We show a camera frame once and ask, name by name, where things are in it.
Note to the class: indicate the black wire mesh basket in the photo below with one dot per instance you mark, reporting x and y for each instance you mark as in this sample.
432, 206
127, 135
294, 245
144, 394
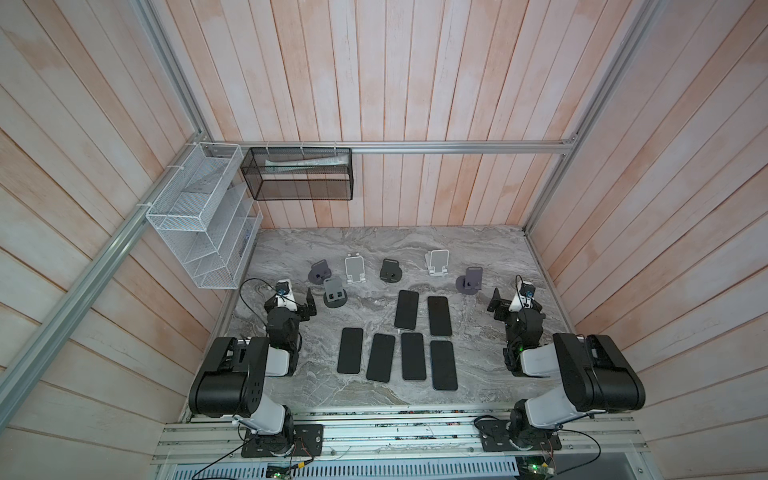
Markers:
299, 173

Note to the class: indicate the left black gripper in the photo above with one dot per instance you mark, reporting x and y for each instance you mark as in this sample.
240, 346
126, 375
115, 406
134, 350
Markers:
302, 309

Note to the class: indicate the reflective black phone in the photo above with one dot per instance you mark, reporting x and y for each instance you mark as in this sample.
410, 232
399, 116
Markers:
439, 316

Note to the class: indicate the white folding phone stand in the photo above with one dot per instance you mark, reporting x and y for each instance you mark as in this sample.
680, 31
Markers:
355, 269

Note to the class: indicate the white wire mesh shelf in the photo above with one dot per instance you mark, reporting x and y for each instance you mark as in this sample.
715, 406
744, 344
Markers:
207, 217

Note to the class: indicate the back centre phone stand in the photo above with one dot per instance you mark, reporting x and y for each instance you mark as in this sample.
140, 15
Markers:
390, 271

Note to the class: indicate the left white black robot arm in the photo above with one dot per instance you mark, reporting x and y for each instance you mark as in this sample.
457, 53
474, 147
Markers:
231, 379

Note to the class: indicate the dark round stand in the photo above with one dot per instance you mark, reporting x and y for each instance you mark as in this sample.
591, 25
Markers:
335, 296

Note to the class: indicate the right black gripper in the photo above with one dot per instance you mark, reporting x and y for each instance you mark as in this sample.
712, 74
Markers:
503, 306

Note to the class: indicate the far right phone stand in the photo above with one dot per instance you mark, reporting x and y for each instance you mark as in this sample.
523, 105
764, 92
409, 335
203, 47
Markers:
470, 283

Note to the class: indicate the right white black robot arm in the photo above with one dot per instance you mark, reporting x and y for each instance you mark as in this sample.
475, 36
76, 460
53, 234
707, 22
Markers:
594, 375

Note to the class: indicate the aluminium front rail frame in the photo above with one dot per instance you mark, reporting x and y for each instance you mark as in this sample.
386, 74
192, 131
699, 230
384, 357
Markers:
395, 442

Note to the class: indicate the round black phone stand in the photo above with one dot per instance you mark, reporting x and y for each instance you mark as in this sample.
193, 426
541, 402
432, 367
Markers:
319, 272

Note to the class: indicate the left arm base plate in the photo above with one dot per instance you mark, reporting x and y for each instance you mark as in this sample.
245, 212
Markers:
282, 441

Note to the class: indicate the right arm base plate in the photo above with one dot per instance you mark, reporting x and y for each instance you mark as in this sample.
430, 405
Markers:
497, 435

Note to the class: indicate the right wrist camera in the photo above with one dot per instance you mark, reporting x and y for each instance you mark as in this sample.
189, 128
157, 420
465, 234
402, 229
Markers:
524, 295

